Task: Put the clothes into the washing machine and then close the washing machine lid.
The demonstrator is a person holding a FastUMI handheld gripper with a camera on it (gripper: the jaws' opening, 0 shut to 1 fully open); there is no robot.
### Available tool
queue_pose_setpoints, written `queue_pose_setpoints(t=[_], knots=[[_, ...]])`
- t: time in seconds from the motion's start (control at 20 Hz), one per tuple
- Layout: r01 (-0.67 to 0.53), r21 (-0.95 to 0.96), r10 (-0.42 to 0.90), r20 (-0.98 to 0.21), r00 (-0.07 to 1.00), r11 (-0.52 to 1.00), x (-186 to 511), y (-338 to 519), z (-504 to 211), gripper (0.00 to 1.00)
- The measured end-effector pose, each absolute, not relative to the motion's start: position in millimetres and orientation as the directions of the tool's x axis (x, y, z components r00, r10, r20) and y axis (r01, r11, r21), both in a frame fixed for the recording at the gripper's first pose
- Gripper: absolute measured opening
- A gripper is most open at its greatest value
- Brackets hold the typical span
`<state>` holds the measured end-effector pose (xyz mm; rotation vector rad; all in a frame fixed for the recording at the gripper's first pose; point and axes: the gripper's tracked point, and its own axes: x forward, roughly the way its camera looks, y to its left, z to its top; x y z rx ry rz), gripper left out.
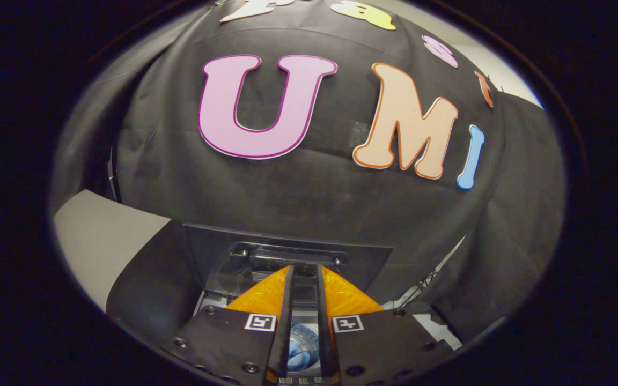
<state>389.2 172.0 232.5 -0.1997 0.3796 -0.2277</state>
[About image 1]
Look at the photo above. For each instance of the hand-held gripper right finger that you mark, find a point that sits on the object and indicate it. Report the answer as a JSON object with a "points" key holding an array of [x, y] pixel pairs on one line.
{"points": [[384, 343]]}

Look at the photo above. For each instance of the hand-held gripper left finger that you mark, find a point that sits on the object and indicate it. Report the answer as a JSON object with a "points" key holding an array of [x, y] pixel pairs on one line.
{"points": [[223, 343]]}

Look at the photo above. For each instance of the light blue shirt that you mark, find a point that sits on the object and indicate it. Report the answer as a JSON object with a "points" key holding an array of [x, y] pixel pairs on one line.
{"points": [[301, 351]]}

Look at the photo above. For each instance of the white tripod stand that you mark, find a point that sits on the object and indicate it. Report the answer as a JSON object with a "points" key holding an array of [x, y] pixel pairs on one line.
{"points": [[421, 281]]}

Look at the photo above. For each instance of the dark and beige cabinet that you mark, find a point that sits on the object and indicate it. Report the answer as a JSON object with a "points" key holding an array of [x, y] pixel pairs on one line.
{"points": [[105, 236]]}

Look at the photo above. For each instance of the black backdrop cloth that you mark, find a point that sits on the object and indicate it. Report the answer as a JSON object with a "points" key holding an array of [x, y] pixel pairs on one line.
{"points": [[314, 193]]}

